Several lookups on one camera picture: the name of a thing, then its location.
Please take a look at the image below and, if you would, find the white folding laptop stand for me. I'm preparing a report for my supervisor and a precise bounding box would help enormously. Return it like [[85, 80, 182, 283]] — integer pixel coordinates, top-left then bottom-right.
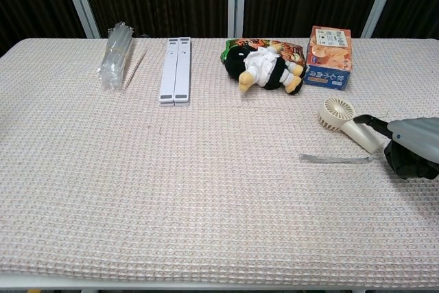
[[158, 36, 193, 107]]

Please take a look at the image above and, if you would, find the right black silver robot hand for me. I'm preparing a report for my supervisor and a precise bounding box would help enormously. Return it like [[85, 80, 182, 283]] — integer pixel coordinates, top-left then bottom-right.
[[353, 113, 439, 180]]

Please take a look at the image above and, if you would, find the green orange snack bag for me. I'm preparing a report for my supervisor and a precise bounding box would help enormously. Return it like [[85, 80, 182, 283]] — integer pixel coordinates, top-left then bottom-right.
[[221, 38, 307, 68]]

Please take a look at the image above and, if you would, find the beige waffle weave tablecloth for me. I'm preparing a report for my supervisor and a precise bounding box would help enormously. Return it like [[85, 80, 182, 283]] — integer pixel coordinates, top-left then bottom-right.
[[0, 37, 439, 289]]

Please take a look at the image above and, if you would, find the grey strip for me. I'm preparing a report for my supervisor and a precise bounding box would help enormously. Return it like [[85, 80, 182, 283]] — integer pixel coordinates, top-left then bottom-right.
[[298, 152, 377, 165]]

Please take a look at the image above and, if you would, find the black white plush doll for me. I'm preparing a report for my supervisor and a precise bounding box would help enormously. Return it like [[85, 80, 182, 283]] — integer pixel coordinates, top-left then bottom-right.
[[224, 45, 307, 95]]

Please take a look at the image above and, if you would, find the white handheld fan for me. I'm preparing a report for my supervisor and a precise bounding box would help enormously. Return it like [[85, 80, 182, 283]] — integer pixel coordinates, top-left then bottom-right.
[[317, 96, 390, 154]]

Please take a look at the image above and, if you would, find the single thin clear stick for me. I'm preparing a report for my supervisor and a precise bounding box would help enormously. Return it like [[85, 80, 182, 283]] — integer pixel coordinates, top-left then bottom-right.
[[123, 49, 149, 90]]

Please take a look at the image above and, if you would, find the orange blue cookie box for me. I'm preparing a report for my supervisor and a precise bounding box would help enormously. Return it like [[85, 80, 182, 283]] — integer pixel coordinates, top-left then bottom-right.
[[302, 25, 353, 92]]

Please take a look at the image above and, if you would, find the clear plastic bag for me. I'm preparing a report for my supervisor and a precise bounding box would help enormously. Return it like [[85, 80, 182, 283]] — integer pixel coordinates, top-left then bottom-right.
[[97, 21, 135, 92]]

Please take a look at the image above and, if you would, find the grey partition post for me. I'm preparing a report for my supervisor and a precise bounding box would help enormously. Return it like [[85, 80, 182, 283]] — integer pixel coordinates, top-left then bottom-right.
[[360, 0, 403, 39], [57, 0, 102, 39], [226, 0, 248, 39]]

